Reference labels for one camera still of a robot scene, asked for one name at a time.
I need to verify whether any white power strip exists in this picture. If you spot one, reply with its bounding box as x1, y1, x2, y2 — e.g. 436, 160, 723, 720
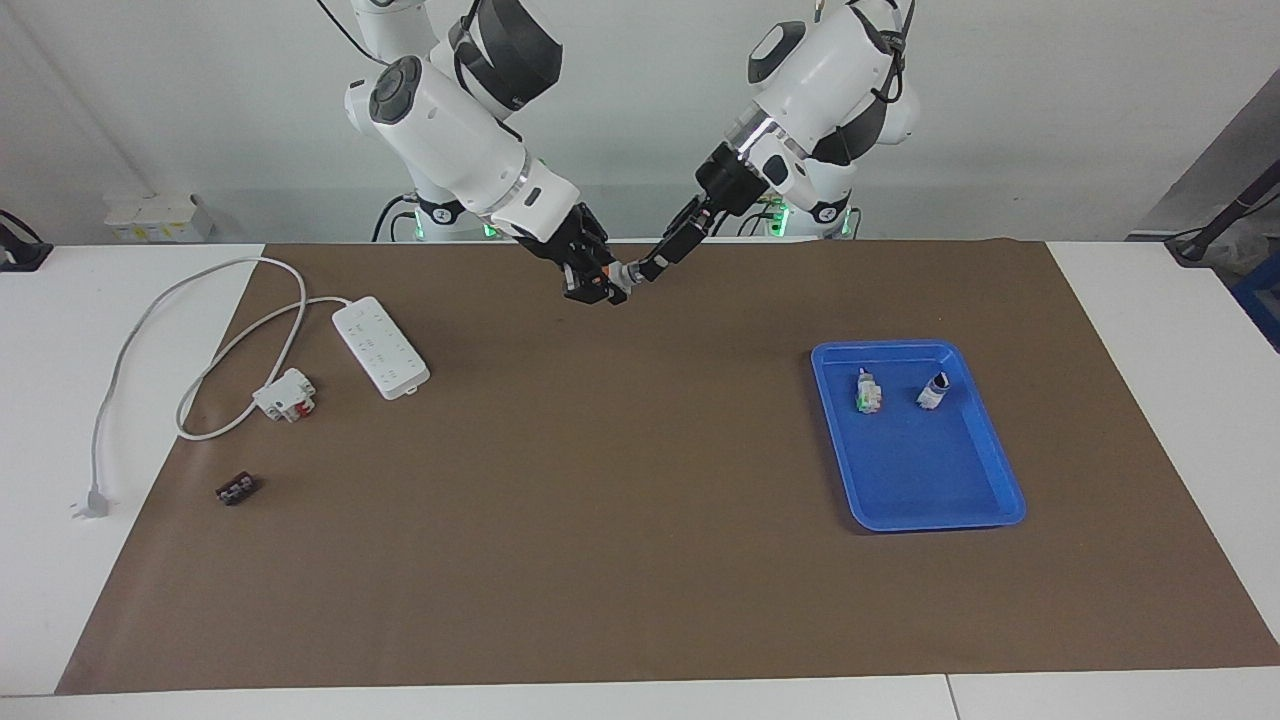
332, 296, 432, 401

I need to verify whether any brown paper table mat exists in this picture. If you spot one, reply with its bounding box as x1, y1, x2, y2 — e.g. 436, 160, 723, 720
55, 240, 1280, 696

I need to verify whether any white red circuit breaker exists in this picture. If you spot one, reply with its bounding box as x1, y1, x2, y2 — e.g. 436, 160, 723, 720
252, 368, 318, 424

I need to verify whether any blue plastic tray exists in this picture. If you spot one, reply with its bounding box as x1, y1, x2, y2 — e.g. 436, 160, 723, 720
810, 340, 1028, 533

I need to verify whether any white boxes stack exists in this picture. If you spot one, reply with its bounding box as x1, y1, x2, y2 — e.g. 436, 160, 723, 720
103, 193, 216, 243

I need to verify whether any black stand pole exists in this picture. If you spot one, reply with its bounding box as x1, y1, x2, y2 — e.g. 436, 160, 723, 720
1165, 160, 1280, 266

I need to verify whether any blue crate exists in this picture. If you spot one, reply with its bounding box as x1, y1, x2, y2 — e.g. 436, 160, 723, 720
1232, 250, 1280, 351

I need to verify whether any black left arm base cable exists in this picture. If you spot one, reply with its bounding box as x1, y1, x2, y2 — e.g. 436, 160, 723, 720
738, 195, 801, 239

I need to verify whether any black arm base cable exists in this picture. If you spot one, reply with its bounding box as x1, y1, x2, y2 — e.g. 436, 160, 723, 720
738, 195, 801, 239
372, 195, 419, 243

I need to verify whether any black right arm base cable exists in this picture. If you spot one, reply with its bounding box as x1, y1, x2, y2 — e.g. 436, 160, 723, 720
372, 195, 419, 243

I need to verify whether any white power cable with plug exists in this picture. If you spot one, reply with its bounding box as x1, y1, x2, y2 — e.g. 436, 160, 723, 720
70, 257, 353, 521

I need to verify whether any black clamp mount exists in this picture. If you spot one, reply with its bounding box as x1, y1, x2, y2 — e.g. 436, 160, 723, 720
0, 208, 53, 273

